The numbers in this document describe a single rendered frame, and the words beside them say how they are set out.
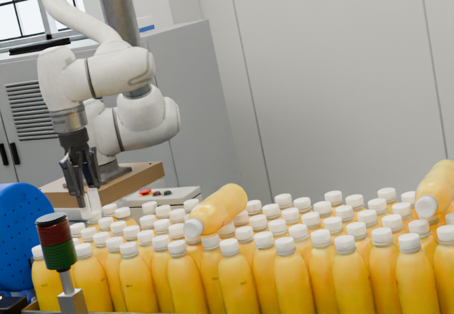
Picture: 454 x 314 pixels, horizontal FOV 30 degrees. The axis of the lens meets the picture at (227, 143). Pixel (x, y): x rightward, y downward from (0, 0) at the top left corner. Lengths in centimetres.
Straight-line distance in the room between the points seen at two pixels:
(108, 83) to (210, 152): 205
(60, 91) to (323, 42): 282
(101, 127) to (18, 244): 70
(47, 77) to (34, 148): 235
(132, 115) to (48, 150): 164
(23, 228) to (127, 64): 52
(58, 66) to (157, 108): 74
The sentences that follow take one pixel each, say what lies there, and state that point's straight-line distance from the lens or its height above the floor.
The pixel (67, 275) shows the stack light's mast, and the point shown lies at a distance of 170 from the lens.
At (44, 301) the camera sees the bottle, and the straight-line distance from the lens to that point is 206.
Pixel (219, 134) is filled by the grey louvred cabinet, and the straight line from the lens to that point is 416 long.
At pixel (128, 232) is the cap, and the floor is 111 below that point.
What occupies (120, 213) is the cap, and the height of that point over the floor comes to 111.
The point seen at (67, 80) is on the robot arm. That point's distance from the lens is 210.
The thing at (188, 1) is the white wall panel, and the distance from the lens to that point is 504.
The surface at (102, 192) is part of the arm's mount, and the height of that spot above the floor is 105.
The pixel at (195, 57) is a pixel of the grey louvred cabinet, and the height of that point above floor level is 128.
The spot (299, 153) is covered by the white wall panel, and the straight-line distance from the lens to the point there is 498.
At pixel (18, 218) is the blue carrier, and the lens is 224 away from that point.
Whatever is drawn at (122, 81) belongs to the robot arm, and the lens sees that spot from 209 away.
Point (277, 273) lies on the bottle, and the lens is 169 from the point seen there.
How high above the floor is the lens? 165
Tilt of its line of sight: 11 degrees down
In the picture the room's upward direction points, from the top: 12 degrees counter-clockwise
